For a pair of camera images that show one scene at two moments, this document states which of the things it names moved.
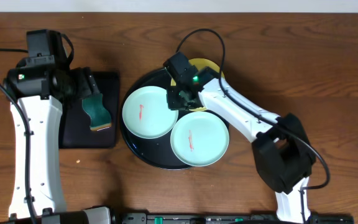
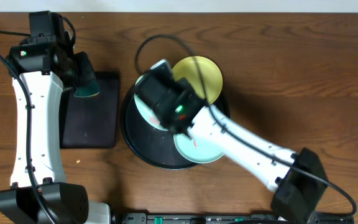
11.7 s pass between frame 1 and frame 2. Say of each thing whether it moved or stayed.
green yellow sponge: moved
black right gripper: moved
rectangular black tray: stayed
